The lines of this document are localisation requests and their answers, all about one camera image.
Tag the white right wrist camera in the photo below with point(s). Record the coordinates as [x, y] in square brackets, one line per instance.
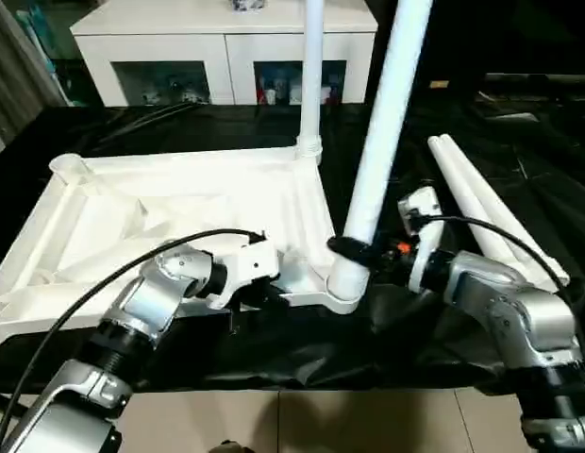
[424, 222]

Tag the yellow label sticker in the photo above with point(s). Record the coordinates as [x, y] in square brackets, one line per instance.
[439, 84]

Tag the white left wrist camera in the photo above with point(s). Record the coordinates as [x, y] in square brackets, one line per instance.
[245, 264]

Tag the black white crumpled bundle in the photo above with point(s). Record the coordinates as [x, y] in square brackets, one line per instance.
[247, 4]

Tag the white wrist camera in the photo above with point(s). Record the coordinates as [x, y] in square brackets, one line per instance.
[245, 264]
[424, 222]

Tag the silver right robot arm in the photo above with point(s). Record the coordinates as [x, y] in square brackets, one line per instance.
[519, 311]

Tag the black long bar device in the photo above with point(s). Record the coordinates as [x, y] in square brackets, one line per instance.
[538, 80]

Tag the white glass-door cabinet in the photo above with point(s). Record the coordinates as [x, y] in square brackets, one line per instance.
[179, 47]

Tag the white small bottle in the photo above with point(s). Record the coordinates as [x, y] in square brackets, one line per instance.
[326, 93]
[295, 93]
[270, 97]

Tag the red small figurine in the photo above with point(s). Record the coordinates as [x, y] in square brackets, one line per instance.
[261, 89]

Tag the black tall cabinet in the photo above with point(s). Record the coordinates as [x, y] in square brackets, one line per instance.
[429, 42]

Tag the black plastic mat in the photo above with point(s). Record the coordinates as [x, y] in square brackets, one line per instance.
[321, 354]

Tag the white plastic table top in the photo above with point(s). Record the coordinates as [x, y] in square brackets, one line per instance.
[179, 198]

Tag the white plastic table leg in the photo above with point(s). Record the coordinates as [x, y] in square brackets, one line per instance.
[313, 71]
[455, 189]
[391, 118]
[490, 203]

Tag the grey curtain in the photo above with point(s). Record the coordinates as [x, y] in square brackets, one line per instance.
[14, 71]

